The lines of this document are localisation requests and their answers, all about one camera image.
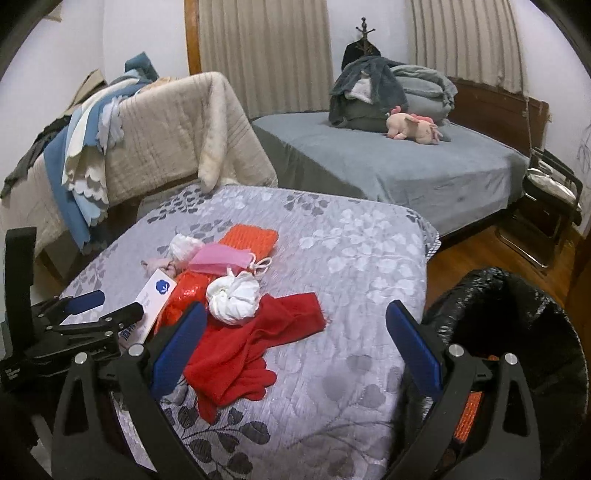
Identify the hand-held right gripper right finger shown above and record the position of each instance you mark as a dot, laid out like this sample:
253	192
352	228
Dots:
413	353

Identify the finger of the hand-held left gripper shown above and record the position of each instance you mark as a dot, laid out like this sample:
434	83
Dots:
120	317
85	301

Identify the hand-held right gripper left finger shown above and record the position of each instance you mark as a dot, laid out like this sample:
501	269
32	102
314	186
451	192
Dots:
178	353

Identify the white card packet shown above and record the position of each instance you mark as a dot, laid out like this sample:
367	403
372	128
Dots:
154	300

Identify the red plastic bag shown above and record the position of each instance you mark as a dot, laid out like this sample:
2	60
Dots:
187	290

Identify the red cloth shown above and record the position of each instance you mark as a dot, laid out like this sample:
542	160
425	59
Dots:
249	355

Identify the large white tissue ball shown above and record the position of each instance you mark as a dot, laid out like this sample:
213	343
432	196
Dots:
233	297

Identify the bin with black bag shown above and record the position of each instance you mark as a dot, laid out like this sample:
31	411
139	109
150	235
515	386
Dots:
508	323

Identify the grey floral quilt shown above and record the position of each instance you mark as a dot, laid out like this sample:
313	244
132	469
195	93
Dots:
346	286

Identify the pink face mask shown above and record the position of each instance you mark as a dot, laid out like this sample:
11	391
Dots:
221	263

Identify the blue felt cloth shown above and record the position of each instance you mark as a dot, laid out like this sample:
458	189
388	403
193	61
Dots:
60	184

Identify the dark clothes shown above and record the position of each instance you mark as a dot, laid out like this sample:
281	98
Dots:
27	157

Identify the white scalloped cloth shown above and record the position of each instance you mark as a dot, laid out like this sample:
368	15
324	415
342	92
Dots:
85	170

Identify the orange knitted cloth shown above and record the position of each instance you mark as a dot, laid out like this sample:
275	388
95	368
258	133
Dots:
251	240

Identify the light blue scalloped cloth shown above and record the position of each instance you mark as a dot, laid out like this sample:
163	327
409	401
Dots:
94	117

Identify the bed with grey sheet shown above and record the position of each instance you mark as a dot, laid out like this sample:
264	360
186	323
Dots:
392	161

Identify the beige covered sofa with clothes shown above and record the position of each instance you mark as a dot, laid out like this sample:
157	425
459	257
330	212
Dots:
184	134

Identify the black folding chair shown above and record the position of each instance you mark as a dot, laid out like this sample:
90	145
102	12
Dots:
549	212

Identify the brown cardboard piece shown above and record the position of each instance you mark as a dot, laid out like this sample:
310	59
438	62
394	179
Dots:
92	85

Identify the striped chair cushion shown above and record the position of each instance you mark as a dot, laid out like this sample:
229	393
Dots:
549	180

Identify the pink plush toy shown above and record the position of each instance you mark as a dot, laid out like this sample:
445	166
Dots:
415	127

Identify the peach cloth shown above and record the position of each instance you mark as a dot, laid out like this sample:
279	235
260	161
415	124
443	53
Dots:
161	83

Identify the teal cloth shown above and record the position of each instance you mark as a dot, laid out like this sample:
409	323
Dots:
138	67

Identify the wooden headboard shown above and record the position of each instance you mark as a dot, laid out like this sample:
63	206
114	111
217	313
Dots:
498	110

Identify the folded grey bedding pile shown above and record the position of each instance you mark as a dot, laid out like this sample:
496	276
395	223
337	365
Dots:
425	87

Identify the dark grey fuzzy blanket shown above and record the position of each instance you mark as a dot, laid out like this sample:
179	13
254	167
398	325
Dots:
364	83

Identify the beige striped curtain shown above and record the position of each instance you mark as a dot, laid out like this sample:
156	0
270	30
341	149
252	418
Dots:
466	41
263	50

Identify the dark coat rack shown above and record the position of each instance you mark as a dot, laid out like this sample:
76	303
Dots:
362	37

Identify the wooden window frame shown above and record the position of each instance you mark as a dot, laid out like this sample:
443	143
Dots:
191	37

